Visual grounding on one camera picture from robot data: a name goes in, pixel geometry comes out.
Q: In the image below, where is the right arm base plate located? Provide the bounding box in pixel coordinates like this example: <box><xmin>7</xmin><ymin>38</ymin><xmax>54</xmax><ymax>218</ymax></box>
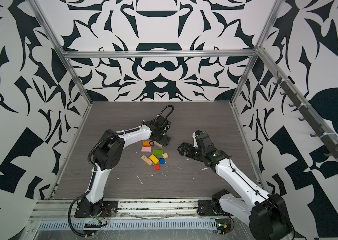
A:
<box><xmin>197</xmin><ymin>200</ymin><xmax>233</xmax><ymax>217</ymax></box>

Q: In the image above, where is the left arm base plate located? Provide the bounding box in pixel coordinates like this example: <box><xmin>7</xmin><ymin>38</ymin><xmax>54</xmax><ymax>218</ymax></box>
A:
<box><xmin>74</xmin><ymin>200</ymin><xmax>119</xmax><ymax>218</ymax></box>

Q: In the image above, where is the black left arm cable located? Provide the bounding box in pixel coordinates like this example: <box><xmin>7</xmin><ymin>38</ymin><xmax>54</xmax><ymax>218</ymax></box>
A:
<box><xmin>68</xmin><ymin>191</ymin><xmax>108</xmax><ymax>238</ymax></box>

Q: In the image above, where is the green wood block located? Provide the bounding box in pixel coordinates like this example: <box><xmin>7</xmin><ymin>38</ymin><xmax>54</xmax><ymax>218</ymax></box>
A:
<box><xmin>153</xmin><ymin>150</ymin><xmax>164</xmax><ymax>155</ymax></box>

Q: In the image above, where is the pink wood block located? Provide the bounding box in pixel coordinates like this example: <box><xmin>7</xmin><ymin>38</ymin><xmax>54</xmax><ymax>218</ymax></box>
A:
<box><xmin>141</xmin><ymin>147</ymin><xmax>152</xmax><ymax>153</ymax></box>

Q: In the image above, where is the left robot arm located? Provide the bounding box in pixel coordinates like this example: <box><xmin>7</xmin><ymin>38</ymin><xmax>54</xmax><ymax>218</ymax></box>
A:
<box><xmin>82</xmin><ymin>116</ymin><xmax>171</xmax><ymax>207</ymax></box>

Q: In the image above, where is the black hook rail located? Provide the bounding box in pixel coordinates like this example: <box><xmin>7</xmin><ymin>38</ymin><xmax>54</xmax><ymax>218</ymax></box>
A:
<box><xmin>273</xmin><ymin>72</ymin><xmax>338</xmax><ymax>159</ymax></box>

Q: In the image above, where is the small natural wood cube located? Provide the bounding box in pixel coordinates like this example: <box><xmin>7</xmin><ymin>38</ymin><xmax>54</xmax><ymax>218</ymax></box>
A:
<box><xmin>162</xmin><ymin>153</ymin><xmax>169</xmax><ymax>159</ymax></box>

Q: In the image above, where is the natural wood block front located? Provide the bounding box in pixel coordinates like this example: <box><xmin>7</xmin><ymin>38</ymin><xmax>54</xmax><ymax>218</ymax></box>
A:
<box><xmin>141</xmin><ymin>155</ymin><xmax>154</xmax><ymax>166</ymax></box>

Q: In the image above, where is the small green circuit board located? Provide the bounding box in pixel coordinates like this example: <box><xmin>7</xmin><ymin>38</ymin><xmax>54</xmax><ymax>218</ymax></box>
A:
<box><xmin>216</xmin><ymin>218</ymin><xmax>235</xmax><ymax>235</ymax></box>

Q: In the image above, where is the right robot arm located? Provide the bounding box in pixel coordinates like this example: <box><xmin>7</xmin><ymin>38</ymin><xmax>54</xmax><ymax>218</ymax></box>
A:
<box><xmin>178</xmin><ymin>131</ymin><xmax>296</xmax><ymax>240</ymax></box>

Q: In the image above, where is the orange wood block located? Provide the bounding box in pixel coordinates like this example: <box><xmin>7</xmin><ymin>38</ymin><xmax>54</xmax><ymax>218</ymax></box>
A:
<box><xmin>143</xmin><ymin>141</ymin><xmax>152</xmax><ymax>147</ymax></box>

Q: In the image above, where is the white cable duct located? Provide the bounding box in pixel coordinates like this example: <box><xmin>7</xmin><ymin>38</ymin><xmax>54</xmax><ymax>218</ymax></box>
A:
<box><xmin>38</xmin><ymin>218</ymin><xmax>218</xmax><ymax>231</ymax></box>

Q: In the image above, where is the natural wood block long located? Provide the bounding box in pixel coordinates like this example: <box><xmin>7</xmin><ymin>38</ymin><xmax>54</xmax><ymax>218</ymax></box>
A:
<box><xmin>154</xmin><ymin>141</ymin><xmax>163</xmax><ymax>148</ymax></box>

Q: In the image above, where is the yellow wood block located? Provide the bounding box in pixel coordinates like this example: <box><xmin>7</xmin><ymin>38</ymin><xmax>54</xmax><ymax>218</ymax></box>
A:
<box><xmin>149</xmin><ymin>155</ymin><xmax>160</xmax><ymax>165</ymax></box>

